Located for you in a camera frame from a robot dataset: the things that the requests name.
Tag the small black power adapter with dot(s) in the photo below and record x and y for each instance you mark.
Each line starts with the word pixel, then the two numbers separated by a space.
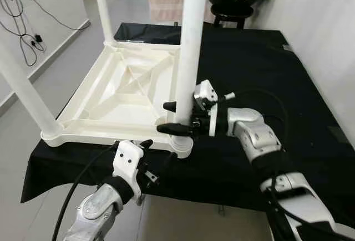
pixel 37 37

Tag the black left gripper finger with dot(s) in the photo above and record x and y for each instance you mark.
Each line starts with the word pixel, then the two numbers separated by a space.
pixel 146 143

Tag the small grey tape patch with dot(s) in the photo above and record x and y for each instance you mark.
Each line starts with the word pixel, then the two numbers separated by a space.
pixel 336 136
pixel 287 47

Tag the black tablecloth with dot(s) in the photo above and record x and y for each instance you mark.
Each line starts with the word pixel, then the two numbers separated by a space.
pixel 266 86

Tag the white plastic table top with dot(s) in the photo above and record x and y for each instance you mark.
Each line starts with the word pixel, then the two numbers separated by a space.
pixel 111 108

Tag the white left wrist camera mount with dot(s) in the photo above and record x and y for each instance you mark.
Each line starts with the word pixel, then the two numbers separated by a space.
pixel 126 160

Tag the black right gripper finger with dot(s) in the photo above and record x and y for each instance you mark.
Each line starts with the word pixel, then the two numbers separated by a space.
pixel 170 107
pixel 172 128

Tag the thin metal table leg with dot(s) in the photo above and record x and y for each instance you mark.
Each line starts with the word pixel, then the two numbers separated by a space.
pixel 140 199

